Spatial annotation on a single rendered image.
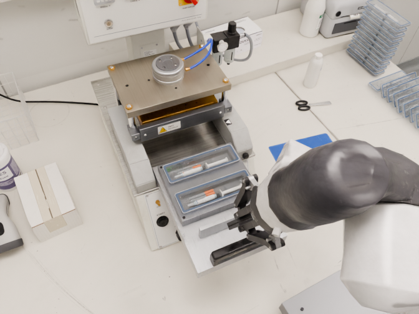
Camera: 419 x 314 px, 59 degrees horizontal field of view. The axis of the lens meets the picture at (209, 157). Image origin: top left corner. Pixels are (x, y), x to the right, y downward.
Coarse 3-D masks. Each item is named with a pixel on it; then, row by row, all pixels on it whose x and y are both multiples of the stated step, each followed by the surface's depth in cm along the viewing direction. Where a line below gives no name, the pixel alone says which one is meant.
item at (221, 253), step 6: (240, 240) 78; (246, 240) 78; (228, 246) 77; (234, 246) 77; (240, 246) 77; (246, 246) 78; (252, 246) 79; (216, 252) 76; (222, 252) 76; (228, 252) 76; (234, 252) 77; (210, 258) 78; (216, 258) 76; (222, 258) 77; (216, 264) 78
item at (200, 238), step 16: (176, 224) 84; (192, 224) 84; (208, 224) 80; (224, 224) 82; (192, 240) 82; (208, 240) 82; (224, 240) 82; (192, 256) 80; (208, 256) 80; (240, 256) 81; (208, 272) 80
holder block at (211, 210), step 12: (228, 168) 91; (240, 168) 91; (192, 180) 89; (204, 180) 89; (168, 192) 87; (216, 204) 85; (228, 204) 85; (180, 216) 83; (192, 216) 83; (204, 216) 85
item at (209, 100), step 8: (208, 96) 97; (184, 104) 95; (192, 104) 95; (200, 104) 95; (208, 104) 96; (152, 112) 93; (160, 112) 93; (168, 112) 93; (176, 112) 93; (184, 112) 94; (144, 120) 91; (152, 120) 92
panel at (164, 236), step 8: (248, 168) 104; (152, 192) 94; (160, 192) 95; (152, 200) 96; (160, 200) 96; (152, 208) 97; (160, 208) 98; (152, 216) 98; (160, 216) 99; (168, 216) 100; (152, 224) 99; (168, 224) 101; (160, 232) 101; (168, 232) 102; (160, 240) 102; (168, 240) 103; (176, 240) 104; (160, 248) 103
